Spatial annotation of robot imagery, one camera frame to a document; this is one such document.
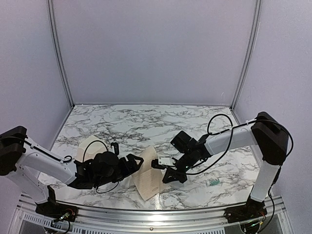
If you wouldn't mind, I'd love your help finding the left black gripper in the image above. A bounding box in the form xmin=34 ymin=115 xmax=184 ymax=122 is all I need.
xmin=95 ymin=154 xmax=144 ymax=187

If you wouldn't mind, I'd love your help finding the cream paper letter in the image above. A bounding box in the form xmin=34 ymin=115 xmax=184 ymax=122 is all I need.
xmin=132 ymin=146 xmax=164 ymax=201

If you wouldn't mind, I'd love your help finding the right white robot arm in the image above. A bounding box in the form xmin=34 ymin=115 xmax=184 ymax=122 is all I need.
xmin=151 ymin=112 xmax=294 ymax=218

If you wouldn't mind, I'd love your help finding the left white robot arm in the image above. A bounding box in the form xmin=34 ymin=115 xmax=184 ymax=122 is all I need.
xmin=0 ymin=126 xmax=144 ymax=217

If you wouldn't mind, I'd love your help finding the small green white sticker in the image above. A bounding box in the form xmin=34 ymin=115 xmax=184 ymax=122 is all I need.
xmin=206 ymin=178 xmax=220 ymax=186

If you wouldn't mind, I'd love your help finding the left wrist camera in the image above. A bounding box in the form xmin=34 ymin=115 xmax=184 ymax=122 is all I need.
xmin=110 ymin=142 xmax=119 ymax=156

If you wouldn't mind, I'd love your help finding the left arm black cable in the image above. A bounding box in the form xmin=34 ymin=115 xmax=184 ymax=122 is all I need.
xmin=31 ymin=140 xmax=120 ymax=195

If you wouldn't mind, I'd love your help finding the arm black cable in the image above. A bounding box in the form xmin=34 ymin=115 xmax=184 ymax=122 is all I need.
xmin=185 ymin=114 xmax=294 ymax=176
xmin=31 ymin=140 xmax=120 ymax=195

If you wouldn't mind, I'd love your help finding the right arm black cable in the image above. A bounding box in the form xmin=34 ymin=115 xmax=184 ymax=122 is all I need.
xmin=185 ymin=114 xmax=294 ymax=176

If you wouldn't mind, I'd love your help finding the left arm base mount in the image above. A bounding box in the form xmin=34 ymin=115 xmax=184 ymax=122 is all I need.
xmin=36 ymin=185 xmax=78 ymax=222

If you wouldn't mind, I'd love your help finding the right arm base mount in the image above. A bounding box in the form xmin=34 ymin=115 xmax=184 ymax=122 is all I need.
xmin=224 ymin=196 xmax=267 ymax=223

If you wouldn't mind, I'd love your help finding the aluminium front rail frame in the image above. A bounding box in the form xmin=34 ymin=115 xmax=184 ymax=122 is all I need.
xmin=9 ymin=192 xmax=293 ymax=234

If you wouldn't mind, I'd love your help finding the right aluminium corner post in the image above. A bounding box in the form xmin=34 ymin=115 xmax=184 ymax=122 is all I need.
xmin=230 ymin=0 xmax=263 ymax=111

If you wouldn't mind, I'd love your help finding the aluminium corner post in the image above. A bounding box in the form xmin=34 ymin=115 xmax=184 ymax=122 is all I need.
xmin=46 ymin=0 xmax=75 ymax=109
xmin=230 ymin=0 xmax=263 ymax=111

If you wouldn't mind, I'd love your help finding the left aluminium corner post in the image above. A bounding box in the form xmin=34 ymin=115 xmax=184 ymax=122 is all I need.
xmin=46 ymin=0 xmax=75 ymax=109

